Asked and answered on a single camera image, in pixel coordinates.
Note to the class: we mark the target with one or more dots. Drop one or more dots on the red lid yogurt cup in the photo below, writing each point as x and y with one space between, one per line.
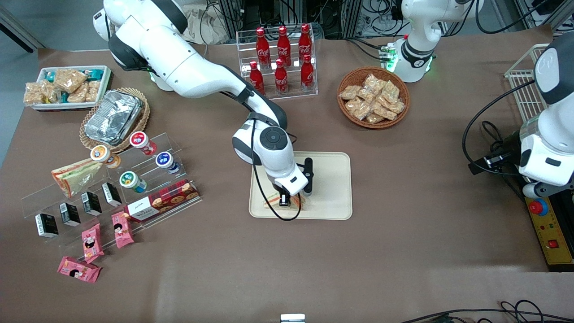
140 140

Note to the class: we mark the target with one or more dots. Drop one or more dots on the stacked foil containers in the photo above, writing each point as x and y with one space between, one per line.
112 116

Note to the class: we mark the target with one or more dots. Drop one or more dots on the round brown wicker basket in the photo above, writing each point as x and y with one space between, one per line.
346 112

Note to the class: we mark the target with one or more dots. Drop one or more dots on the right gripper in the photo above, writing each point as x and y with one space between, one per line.
284 198

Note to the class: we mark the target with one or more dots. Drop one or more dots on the pink snack packet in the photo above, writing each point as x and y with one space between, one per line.
92 243
78 269
122 229

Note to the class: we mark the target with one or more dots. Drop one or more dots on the yellow emergency stop box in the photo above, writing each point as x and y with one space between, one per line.
551 237

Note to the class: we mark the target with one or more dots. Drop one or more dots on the blue lid yogurt cup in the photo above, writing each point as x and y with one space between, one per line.
165 159

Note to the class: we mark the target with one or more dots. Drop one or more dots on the triangle sandwich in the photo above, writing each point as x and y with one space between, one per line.
76 176
272 201

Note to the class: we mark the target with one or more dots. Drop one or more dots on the clear acrylic bottle rack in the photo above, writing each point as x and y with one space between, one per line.
293 96

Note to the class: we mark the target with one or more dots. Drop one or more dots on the orange lid yogurt cup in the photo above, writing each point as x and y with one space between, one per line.
102 154

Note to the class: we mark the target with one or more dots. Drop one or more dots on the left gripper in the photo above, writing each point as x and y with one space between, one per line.
506 153

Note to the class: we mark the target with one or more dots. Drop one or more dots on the red cola bottle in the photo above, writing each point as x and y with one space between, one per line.
263 47
305 42
284 45
307 74
257 77
281 78

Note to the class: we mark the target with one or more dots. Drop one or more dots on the green lid yogurt cup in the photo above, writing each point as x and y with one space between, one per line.
129 179

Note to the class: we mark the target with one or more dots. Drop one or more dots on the clear wrapped snack packet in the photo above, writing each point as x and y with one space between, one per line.
350 92
374 118
384 111
366 95
358 109
390 91
373 82
395 106

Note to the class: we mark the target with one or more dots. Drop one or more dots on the white rectangular snack bin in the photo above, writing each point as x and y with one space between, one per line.
104 80

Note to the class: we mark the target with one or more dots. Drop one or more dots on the beige plastic tray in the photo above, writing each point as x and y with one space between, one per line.
332 197

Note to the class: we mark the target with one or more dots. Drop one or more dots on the small black carton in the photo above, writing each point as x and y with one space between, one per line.
91 203
70 214
111 194
47 226

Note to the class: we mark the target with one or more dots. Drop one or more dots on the clear wrapped cracker packet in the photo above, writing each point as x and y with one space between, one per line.
33 93
78 95
50 92
69 79
93 90

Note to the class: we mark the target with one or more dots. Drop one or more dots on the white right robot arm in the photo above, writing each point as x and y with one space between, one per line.
179 63

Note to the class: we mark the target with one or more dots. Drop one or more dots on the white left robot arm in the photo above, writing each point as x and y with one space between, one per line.
421 49

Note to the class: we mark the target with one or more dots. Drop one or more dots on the clear acrylic step display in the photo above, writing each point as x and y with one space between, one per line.
148 163

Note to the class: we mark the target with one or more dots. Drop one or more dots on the oval wicker basket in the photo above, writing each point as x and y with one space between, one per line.
144 119

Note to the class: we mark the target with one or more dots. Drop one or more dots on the red plaid cookie box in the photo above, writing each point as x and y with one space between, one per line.
161 202

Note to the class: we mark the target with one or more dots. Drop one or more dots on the aluminium equipment frame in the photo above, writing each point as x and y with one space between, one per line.
332 15

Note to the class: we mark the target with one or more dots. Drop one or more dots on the brown paper table cover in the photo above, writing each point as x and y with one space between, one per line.
287 269

